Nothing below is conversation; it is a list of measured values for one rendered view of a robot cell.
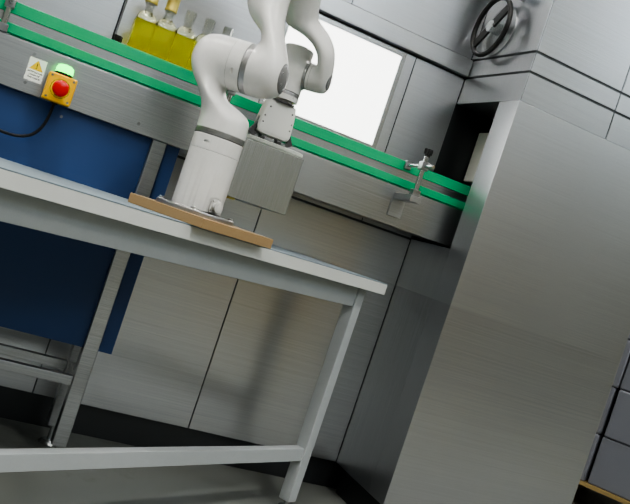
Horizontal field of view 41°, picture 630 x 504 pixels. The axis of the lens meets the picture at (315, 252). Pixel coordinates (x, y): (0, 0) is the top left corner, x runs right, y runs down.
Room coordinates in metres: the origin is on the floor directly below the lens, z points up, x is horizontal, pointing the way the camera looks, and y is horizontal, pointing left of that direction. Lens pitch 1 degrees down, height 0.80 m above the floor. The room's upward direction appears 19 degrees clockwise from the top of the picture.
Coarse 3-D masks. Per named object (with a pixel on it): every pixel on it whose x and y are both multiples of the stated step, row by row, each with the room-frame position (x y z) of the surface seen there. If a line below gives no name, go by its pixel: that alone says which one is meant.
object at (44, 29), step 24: (0, 0) 2.12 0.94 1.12; (24, 24) 2.15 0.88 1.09; (48, 24) 2.17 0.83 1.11; (72, 24) 2.19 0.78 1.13; (72, 48) 2.20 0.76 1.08; (96, 48) 2.22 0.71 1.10; (120, 48) 2.24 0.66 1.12; (120, 72) 2.25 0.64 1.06; (144, 72) 2.27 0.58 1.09; (168, 72) 2.29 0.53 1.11; (192, 72) 2.32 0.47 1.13; (192, 96) 2.33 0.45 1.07
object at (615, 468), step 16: (624, 352) 4.05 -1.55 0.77; (624, 368) 4.04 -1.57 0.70; (624, 384) 4.03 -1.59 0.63; (608, 400) 4.05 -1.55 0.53; (624, 400) 4.00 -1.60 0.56; (608, 416) 4.08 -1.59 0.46; (624, 416) 3.99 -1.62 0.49; (608, 432) 4.02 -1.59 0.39; (624, 432) 3.98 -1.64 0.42; (592, 448) 4.04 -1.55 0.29; (608, 448) 4.01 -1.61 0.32; (624, 448) 3.97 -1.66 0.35; (592, 464) 4.09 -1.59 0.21; (608, 464) 4.00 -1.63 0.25; (624, 464) 3.96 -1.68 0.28; (592, 480) 4.02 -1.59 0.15; (608, 480) 3.98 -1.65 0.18; (624, 480) 3.95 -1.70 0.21; (608, 496) 3.96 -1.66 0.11; (624, 496) 3.93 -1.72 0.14
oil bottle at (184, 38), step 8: (176, 32) 2.40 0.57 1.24; (184, 32) 2.40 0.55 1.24; (192, 32) 2.42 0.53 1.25; (176, 40) 2.40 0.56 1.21; (184, 40) 2.41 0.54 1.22; (192, 40) 2.41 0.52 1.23; (176, 48) 2.40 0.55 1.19; (184, 48) 2.41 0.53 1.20; (168, 56) 2.40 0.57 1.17; (176, 56) 2.40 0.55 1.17; (184, 56) 2.41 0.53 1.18; (176, 64) 2.41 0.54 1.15; (184, 64) 2.41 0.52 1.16
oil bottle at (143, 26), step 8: (136, 16) 2.37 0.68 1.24; (144, 16) 2.36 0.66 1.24; (152, 16) 2.37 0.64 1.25; (136, 24) 2.36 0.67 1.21; (144, 24) 2.36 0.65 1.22; (152, 24) 2.37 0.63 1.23; (136, 32) 2.36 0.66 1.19; (144, 32) 2.37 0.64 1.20; (152, 32) 2.37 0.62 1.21; (128, 40) 2.37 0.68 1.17; (136, 40) 2.36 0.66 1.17; (144, 40) 2.37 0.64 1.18; (136, 48) 2.36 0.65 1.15; (144, 48) 2.37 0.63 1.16
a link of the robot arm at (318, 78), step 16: (304, 0) 2.23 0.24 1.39; (320, 0) 2.26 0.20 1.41; (288, 16) 2.27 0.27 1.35; (304, 16) 2.26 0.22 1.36; (304, 32) 2.27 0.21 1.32; (320, 32) 2.28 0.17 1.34; (320, 48) 2.28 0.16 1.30; (320, 64) 2.29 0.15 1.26; (304, 80) 2.33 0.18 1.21; (320, 80) 2.32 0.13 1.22
